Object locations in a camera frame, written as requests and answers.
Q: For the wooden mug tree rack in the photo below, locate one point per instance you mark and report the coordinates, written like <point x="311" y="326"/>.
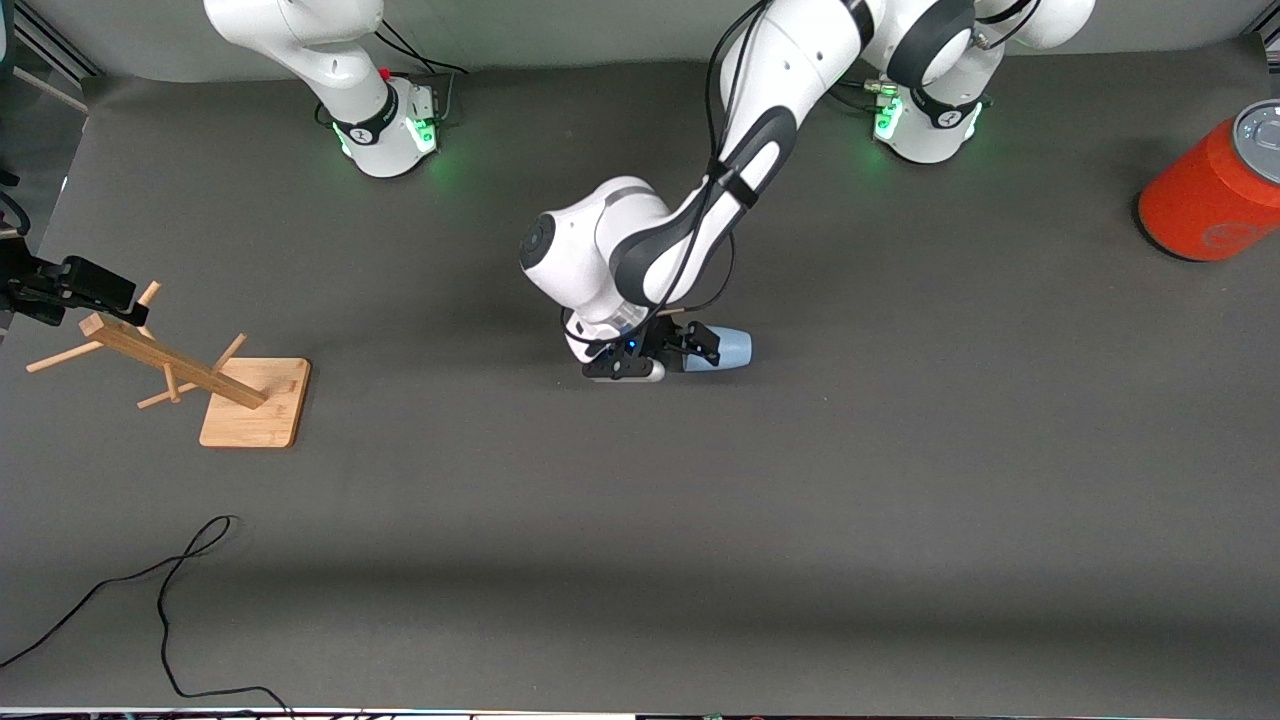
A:
<point x="250" y="400"/>

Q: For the beige wooden slat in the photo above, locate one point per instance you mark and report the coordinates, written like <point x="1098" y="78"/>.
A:
<point x="55" y="92"/>

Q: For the light blue cup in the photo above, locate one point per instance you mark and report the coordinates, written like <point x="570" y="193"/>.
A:
<point x="735" y="350"/>

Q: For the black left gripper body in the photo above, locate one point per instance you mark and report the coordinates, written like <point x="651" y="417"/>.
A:
<point x="668" y="340"/>

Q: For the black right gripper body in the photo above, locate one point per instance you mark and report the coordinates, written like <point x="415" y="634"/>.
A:
<point x="38" y="284"/>

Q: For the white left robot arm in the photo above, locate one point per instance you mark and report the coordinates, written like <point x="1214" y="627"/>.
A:
<point x="640" y="240"/>

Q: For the orange can with grey lid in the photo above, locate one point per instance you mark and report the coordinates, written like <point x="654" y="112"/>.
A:
<point x="1210" y="195"/>

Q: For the aluminium frame rail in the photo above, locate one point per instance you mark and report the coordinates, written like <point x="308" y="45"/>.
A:
<point x="40" y="35"/>
<point x="1265" y="25"/>

